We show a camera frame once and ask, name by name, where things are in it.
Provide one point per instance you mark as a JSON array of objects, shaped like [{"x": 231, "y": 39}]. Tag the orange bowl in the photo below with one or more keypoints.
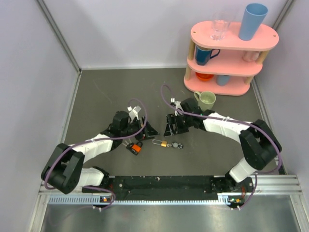
[{"x": 204, "y": 77}]

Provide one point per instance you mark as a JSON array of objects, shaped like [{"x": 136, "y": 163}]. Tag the light green mug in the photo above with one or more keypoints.
[{"x": 205, "y": 100}]

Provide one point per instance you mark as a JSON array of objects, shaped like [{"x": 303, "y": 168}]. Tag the aluminium frame rail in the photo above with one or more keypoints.
[{"x": 266, "y": 184}]

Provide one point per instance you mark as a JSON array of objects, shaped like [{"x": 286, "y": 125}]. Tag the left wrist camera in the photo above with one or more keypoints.
[{"x": 134, "y": 112}]

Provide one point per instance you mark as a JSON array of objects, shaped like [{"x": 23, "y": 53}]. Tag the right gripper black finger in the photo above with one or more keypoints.
[
  {"x": 168, "y": 131},
  {"x": 171, "y": 120}
]

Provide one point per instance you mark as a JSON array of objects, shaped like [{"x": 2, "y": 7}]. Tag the orange black hook lock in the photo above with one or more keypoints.
[{"x": 135, "y": 148}]

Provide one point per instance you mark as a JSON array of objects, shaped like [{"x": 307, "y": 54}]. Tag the small brass padlock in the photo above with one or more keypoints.
[{"x": 160, "y": 143}]

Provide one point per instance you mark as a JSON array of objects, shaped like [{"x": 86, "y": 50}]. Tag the black white keychain charm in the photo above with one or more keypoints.
[{"x": 175, "y": 145}]

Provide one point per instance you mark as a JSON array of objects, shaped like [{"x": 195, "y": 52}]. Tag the light blue tall cup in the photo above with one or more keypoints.
[{"x": 253, "y": 17}]

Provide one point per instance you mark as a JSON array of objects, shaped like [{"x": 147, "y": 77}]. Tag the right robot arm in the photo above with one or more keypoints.
[{"x": 259, "y": 144}]

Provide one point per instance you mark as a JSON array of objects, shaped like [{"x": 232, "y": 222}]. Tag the pink three-tier shelf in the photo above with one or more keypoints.
[{"x": 229, "y": 61}]

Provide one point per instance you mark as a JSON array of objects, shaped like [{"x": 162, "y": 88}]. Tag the pink mug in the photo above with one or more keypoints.
[{"x": 250, "y": 56}]

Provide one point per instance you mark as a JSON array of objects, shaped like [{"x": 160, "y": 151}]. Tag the small light blue cup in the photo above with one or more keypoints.
[{"x": 222, "y": 80}]

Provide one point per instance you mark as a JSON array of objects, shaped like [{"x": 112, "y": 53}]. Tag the dark blue mug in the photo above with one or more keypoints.
[{"x": 204, "y": 55}]

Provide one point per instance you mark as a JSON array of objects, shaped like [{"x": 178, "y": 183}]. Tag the grey slotted cable duct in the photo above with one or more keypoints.
[{"x": 103, "y": 199}]

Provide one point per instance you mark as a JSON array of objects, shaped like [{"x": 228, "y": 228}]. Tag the clear drinking glass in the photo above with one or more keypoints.
[{"x": 220, "y": 25}]

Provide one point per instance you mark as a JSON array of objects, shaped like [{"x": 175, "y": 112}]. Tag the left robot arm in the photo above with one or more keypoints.
[{"x": 64, "y": 170}]

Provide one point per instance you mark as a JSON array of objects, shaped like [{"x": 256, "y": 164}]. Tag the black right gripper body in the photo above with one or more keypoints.
[{"x": 184, "y": 123}]

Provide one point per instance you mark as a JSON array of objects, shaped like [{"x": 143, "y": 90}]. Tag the small padlock keys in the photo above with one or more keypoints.
[{"x": 127, "y": 143}]

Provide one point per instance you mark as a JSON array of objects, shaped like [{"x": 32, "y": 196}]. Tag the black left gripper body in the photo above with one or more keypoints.
[{"x": 136, "y": 125}]

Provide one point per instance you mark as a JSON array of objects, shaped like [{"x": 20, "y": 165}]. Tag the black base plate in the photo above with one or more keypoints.
[{"x": 161, "y": 188}]

